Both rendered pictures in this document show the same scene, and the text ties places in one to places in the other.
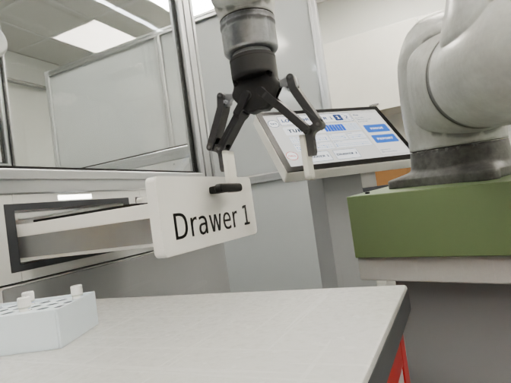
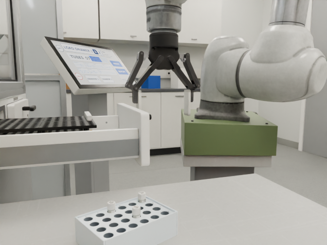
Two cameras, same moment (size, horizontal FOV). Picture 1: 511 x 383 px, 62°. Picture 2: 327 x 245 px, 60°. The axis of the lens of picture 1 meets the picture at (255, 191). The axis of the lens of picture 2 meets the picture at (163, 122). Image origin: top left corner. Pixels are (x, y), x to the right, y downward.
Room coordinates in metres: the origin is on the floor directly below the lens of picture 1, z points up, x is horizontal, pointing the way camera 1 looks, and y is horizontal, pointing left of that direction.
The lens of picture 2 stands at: (0.14, 0.49, 0.99)
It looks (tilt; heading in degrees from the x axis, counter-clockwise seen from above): 8 degrees down; 316
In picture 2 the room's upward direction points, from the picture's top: straight up
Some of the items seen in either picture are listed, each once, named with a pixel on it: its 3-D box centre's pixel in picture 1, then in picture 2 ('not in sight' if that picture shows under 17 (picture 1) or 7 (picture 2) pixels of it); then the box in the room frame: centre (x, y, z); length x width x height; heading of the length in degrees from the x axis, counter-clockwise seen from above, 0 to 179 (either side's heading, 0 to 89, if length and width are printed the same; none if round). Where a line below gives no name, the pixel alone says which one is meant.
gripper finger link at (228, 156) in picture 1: (230, 171); (138, 103); (0.71, 0.04, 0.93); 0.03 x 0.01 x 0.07; 155
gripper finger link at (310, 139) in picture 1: (315, 138); (193, 92); (0.64, -0.10, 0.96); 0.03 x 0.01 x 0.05; 65
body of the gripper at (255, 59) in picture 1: (255, 83); (163, 51); (0.68, -0.02, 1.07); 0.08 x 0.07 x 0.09; 65
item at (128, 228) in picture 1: (115, 229); (39, 138); (0.78, 0.27, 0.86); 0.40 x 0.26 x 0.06; 65
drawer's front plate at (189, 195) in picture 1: (211, 210); (130, 129); (0.69, 0.08, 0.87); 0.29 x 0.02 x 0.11; 155
